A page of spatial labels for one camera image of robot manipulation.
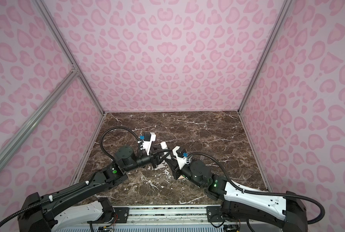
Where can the aluminium frame diagonal bar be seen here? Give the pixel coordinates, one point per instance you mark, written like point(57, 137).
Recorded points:
point(11, 146)

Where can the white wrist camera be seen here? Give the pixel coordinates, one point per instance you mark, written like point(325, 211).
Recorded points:
point(181, 156)
point(145, 142)

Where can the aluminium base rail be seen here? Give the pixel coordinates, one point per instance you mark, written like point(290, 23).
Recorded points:
point(164, 218)

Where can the aluminium post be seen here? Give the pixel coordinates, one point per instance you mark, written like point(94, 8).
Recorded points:
point(50, 22)
point(280, 21)

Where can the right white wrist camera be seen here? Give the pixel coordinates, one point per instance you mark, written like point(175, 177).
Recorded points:
point(181, 156)

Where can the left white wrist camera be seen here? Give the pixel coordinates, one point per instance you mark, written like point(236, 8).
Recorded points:
point(145, 142)

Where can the left rear aluminium post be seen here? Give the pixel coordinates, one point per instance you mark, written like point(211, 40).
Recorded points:
point(50, 22)

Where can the white glue stick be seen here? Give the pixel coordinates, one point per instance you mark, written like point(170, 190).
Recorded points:
point(164, 148)

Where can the right rear aluminium post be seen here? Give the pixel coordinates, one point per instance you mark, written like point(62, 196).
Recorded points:
point(280, 21)

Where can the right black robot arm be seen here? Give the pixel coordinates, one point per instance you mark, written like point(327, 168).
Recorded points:
point(284, 211)

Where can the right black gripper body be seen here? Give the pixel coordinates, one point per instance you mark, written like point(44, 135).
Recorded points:
point(177, 173)

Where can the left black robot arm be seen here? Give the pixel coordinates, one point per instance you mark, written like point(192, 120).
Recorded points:
point(40, 211)

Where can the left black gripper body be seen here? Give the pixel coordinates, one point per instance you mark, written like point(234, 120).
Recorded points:
point(153, 159)

